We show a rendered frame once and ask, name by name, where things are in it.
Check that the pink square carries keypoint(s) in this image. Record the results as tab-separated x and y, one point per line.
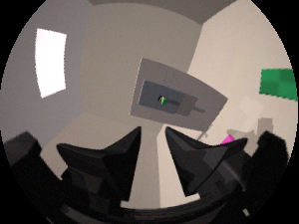
229	138

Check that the green flat square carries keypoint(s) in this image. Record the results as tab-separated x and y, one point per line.
279	83

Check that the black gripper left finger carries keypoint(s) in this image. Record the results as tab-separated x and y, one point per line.
115	163

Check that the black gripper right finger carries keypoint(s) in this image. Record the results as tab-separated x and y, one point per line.
195	161

